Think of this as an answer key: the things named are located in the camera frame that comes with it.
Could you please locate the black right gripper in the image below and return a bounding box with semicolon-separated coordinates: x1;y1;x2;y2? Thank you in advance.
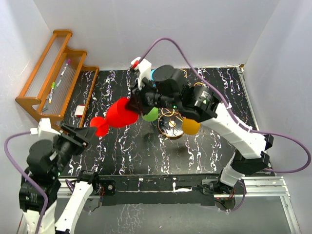
126;76;181;116

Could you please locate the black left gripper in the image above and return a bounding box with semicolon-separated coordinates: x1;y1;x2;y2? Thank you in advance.
51;122;96;175

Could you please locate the red wine glass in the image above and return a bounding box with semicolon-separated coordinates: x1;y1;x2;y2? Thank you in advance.
89;97;138;137

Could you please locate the green wine glass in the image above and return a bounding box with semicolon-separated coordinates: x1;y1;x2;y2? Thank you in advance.
142;107;159;122

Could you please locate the yellow wine glass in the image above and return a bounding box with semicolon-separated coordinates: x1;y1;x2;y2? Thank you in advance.
181;117;200;135

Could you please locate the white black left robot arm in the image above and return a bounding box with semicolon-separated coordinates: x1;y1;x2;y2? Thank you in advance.
19;124;101;234

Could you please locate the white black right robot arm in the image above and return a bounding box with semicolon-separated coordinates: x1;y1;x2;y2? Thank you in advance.
126;65;273;195

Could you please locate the blue wine glass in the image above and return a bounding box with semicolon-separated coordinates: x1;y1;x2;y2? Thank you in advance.
150;69;156;88

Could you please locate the small white red box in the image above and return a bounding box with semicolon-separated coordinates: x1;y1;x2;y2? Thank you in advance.
74;105;85;117

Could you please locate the small grey block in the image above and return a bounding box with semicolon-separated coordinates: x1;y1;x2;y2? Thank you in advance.
41;105;48;112

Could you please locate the wooden tiered shelf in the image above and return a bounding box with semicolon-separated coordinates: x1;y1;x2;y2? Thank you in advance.
15;29;99;130

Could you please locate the green capped marker pen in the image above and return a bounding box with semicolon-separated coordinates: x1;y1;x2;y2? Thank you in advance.
48;82;55;104

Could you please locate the purple capped marker pen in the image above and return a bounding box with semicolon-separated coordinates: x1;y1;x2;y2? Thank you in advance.
60;59;71;77

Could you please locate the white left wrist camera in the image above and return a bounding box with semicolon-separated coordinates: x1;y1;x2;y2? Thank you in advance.
30;118;60;138

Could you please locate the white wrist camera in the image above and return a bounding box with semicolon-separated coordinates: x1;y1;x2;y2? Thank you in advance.
130;57;152;90
30;118;60;138

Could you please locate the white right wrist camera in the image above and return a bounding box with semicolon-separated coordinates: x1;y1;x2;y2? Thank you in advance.
130;57;152;90

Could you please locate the gold wire glass rack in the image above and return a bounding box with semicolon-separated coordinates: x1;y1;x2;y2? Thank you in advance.
157;69;207;140

